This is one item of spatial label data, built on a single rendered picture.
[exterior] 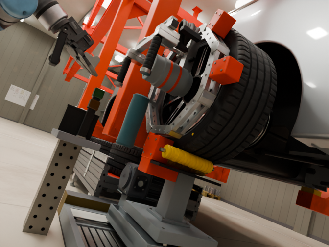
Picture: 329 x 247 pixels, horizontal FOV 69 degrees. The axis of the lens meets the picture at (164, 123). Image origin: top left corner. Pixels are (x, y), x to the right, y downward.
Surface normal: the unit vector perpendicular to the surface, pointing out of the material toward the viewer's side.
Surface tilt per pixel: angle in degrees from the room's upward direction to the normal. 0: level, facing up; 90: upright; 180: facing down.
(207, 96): 90
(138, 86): 90
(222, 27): 125
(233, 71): 90
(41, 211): 90
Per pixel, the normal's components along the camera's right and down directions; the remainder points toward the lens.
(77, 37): 0.53, 0.04
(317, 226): -0.76, -0.36
